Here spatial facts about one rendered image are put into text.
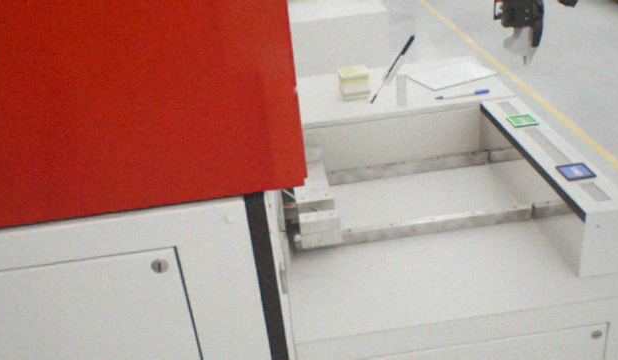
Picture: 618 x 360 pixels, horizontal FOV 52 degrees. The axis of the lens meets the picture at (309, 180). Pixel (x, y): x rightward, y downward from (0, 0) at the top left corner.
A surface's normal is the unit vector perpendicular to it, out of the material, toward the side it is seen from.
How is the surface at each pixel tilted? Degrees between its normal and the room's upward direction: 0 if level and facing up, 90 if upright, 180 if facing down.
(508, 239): 0
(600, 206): 0
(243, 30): 90
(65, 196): 90
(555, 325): 90
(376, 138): 90
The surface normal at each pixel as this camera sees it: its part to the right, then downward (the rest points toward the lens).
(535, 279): -0.10, -0.88
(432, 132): 0.10, 0.46
